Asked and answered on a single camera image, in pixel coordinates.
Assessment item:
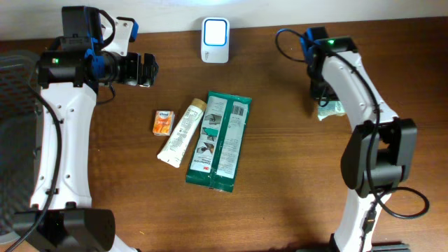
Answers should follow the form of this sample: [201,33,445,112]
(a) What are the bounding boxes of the mint green wipes pack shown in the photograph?
[317,101,346,121]

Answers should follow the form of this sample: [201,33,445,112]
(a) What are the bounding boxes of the small orange tissue pack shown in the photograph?
[153,111,175,136]

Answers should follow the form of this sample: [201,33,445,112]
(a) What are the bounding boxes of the white tube gold cap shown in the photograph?
[157,98,207,168]

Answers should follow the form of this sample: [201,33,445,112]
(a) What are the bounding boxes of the green white 3M package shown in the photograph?
[185,91,252,193]

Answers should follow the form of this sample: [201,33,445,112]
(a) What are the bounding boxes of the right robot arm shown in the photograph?
[300,27,429,251]

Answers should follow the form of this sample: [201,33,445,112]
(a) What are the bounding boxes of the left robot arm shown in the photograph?
[13,6,159,251]

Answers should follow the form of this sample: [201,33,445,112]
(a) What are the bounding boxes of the white barcode scanner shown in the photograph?
[201,17,230,64]

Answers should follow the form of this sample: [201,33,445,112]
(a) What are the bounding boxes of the grey plastic basket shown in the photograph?
[1,50,39,244]

